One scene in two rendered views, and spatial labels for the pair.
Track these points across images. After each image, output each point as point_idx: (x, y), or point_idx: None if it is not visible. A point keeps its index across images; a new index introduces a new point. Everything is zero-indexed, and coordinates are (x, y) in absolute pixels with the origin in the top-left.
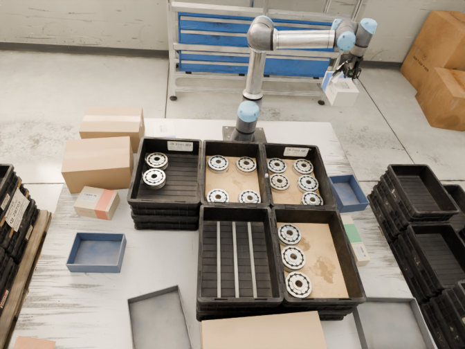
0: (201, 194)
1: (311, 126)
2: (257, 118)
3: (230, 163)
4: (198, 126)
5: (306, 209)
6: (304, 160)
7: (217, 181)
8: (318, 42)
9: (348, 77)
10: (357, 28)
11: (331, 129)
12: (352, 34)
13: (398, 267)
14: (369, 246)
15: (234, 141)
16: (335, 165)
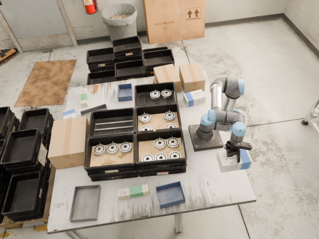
0: (139, 106)
1: (243, 182)
2: (204, 125)
3: (173, 122)
4: None
5: (133, 148)
6: (180, 157)
7: (158, 118)
8: (211, 105)
9: (242, 161)
10: (234, 122)
11: (247, 198)
12: (211, 113)
13: (117, 221)
14: (132, 206)
15: (179, 116)
16: (201, 195)
